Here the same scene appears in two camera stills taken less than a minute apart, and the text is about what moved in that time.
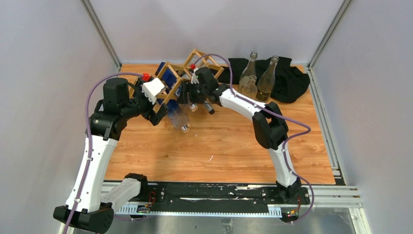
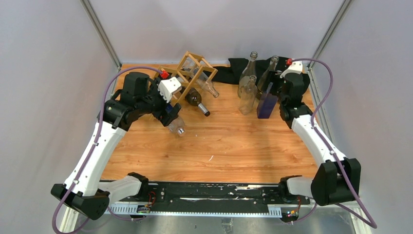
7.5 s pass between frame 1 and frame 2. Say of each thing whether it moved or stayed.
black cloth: stayed
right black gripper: moved
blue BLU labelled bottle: moved
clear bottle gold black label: stayed
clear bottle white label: stayed
